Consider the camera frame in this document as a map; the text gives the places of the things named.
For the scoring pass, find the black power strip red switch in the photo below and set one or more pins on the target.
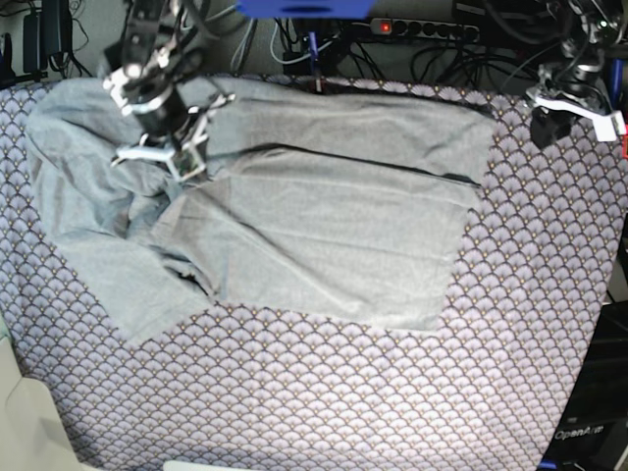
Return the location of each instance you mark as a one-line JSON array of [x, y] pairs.
[[414, 29]]

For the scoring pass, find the red table clamp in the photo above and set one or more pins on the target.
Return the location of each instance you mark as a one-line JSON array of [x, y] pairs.
[[317, 84]]

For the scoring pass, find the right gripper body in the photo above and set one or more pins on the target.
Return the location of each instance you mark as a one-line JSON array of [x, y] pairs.
[[157, 104]]

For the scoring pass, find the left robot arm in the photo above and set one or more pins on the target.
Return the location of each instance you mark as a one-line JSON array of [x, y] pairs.
[[590, 29]]

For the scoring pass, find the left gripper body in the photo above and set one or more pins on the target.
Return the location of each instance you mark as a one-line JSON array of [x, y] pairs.
[[581, 84]]

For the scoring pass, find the light grey T-shirt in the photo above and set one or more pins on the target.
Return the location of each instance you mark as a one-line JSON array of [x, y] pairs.
[[349, 206]]

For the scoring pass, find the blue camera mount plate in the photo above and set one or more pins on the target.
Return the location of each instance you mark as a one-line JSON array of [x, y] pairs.
[[306, 9]]

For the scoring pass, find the fan-patterned table cloth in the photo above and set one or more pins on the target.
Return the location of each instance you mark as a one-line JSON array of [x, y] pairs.
[[266, 389]]

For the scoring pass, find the black OpenArm box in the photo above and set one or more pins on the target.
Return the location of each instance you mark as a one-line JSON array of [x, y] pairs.
[[592, 432]]

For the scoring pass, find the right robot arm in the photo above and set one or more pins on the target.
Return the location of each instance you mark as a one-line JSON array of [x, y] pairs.
[[143, 71]]

